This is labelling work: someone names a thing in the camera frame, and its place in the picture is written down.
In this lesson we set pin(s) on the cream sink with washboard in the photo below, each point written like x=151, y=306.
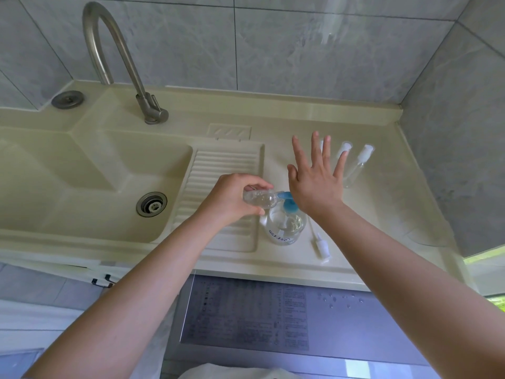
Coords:
x=47, y=173

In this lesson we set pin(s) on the round steel hole cover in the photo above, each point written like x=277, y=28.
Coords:
x=67, y=100

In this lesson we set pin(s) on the glass window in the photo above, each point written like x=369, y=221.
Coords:
x=489, y=272

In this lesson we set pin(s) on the steel sink drain strainer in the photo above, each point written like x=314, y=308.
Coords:
x=152, y=204

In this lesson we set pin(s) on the clear hand sanitizer pump bottle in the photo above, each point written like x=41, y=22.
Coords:
x=285, y=228

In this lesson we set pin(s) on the person's left forearm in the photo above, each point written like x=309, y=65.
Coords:
x=122, y=296

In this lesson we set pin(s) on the white spray cap with tube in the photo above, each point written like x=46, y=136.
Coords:
x=323, y=250

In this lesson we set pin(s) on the person's white shirt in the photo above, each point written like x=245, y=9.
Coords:
x=244, y=372

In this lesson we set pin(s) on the curved steel faucet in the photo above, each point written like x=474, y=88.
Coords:
x=128, y=57

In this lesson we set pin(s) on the white cabinet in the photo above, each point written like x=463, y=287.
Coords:
x=43, y=268

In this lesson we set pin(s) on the person's left hand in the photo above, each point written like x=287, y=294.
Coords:
x=229, y=199

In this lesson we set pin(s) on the grey washing machine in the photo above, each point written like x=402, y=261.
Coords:
x=355, y=327

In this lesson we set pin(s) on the person's right hand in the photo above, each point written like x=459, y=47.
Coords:
x=319, y=185

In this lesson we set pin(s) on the person's right forearm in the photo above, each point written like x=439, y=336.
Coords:
x=406, y=280

